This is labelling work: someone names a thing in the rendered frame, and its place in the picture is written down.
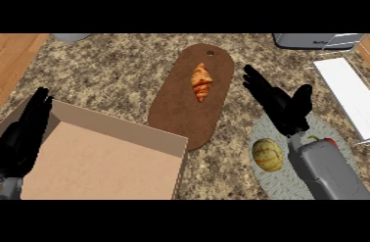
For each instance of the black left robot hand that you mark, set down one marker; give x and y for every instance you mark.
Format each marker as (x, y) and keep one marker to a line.
(25, 131)

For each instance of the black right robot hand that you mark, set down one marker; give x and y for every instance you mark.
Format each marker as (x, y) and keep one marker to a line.
(281, 107)

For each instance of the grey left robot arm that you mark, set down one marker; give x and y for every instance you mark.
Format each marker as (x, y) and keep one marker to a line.
(10, 188)

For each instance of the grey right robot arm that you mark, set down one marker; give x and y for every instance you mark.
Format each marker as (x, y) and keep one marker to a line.
(324, 169)

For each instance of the red bell pepper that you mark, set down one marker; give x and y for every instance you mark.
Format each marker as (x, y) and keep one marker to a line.
(326, 140)

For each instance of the yellow squash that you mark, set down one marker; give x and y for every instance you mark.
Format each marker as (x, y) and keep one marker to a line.
(267, 154)

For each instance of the open cardboard box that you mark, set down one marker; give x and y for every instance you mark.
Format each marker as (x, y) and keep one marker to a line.
(99, 154)

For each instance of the orange croissant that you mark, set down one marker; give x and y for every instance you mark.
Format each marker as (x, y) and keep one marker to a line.
(200, 82)

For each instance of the brown wooden cutting board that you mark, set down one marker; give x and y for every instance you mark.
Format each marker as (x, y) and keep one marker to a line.
(190, 99)

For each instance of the grey appliance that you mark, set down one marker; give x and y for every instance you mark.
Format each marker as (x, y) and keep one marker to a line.
(312, 40)

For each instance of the brown wooden panel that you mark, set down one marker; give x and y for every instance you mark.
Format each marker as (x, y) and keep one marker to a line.
(16, 61)

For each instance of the grey round object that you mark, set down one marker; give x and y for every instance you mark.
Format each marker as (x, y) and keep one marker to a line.
(71, 37)

